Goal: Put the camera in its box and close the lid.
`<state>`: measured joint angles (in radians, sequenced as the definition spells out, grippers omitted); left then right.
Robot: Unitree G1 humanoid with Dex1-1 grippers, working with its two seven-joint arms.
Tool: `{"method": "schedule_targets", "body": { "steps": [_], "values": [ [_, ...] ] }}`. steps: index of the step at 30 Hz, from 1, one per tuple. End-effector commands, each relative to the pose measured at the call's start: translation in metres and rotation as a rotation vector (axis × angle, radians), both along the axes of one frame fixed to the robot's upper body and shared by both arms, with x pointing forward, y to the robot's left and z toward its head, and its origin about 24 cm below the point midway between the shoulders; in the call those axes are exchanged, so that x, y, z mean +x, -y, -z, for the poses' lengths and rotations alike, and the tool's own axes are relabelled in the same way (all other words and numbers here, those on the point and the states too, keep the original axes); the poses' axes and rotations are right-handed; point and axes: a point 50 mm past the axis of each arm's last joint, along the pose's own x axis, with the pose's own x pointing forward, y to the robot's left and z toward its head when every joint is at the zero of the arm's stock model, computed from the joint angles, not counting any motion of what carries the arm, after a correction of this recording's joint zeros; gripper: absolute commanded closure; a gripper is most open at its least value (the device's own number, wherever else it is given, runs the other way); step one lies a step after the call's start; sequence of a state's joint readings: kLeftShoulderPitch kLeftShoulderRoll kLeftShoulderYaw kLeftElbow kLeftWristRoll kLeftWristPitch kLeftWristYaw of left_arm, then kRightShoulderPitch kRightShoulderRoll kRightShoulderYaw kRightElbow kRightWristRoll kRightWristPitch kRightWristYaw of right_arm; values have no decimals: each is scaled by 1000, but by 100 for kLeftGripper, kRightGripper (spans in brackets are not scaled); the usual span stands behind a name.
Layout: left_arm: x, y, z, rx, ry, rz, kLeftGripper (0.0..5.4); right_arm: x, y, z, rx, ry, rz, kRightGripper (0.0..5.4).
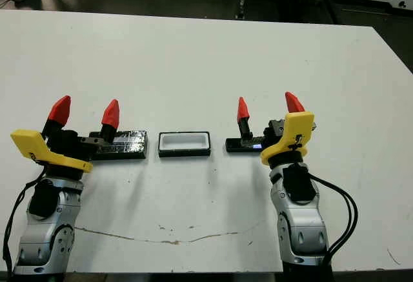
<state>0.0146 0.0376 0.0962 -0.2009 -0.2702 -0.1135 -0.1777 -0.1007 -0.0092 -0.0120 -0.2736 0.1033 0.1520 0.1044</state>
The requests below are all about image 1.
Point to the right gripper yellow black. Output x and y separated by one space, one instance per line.
297 130

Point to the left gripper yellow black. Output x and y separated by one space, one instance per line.
64 146

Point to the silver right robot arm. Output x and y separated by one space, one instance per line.
303 224

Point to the black box base white liner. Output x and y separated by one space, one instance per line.
184 153

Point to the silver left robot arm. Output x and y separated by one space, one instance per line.
38 237

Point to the black camera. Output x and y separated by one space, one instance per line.
235 146

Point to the glossy black box lid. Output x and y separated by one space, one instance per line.
129 146

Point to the grey hanging humanoid robot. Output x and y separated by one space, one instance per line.
242 4

